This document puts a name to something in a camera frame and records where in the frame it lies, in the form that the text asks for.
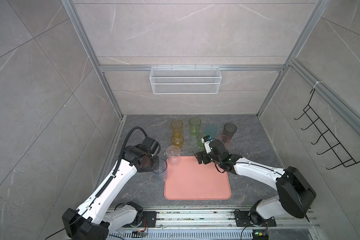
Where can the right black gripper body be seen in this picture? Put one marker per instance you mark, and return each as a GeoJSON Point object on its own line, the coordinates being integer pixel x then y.
{"type": "Point", "coordinates": [216, 160]}

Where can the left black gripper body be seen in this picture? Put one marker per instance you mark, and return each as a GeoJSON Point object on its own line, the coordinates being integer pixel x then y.
{"type": "Point", "coordinates": [152, 164]}

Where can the blue plastic cup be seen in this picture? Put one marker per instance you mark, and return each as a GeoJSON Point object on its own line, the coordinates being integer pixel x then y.
{"type": "Point", "coordinates": [162, 173]}

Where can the pink tray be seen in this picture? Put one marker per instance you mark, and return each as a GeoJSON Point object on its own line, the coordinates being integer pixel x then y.
{"type": "Point", "coordinates": [192, 181]}

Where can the clear plastic cup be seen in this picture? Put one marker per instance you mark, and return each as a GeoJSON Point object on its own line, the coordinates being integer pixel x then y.
{"type": "Point", "coordinates": [173, 154]}

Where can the tall green plastic cup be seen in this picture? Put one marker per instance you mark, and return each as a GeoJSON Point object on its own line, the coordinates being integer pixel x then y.
{"type": "Point", "coordinates": [195, 123]}

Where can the tall yellow plastic cup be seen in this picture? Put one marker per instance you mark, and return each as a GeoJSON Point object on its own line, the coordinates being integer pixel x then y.
{"type": "Point", "coordinates": [177, 127]}

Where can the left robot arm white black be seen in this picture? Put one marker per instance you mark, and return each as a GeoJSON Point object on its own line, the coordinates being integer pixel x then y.
{"type": "Point", "coordinates": [90, 220]}

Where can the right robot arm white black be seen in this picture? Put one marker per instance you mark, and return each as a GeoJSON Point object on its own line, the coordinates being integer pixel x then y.
{"type": "Point", "coordinates": [294, 194]}

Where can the short green plastic cup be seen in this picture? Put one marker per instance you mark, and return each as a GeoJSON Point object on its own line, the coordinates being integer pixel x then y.
{"type": "Point", "coordinates": [200, 143]}

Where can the pink plastic cup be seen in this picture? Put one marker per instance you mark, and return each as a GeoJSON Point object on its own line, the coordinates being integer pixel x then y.
{"type": "Point", "coordinates": [225, 140]}

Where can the teal plastic cup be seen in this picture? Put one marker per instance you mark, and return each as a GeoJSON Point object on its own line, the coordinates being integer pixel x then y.
{"type": "Point", "coordinates": [211, 130]}

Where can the dark grey plastic cup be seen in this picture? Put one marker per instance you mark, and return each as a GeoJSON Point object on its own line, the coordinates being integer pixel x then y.
{"type": "Point", "coordinates": [229, 130]}

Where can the short yellow plastic cup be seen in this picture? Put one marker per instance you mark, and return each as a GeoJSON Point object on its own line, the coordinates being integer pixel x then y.
{"type": "Point", "coordinates": [178, 141]}

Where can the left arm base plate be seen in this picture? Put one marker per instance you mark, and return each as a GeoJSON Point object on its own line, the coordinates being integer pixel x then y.
{"type": "Point", "coordinates": [148, 217]}

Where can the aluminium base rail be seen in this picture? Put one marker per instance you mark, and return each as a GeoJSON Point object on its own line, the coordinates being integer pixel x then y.
{"type": "Point", "coordinates": [217, 223]}

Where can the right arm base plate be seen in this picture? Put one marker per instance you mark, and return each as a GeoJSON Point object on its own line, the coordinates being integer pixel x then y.
{"type": "Point", "coordinates": [247, 219]}

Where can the white wire mesh basket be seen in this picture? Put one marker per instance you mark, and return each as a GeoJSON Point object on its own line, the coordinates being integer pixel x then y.
{"type": "Point", "coordinates": [186, 80]}

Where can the black wire hook rack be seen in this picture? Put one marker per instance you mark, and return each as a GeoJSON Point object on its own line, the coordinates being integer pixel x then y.
{"type": "Point", "coordinates": [327, 136]}

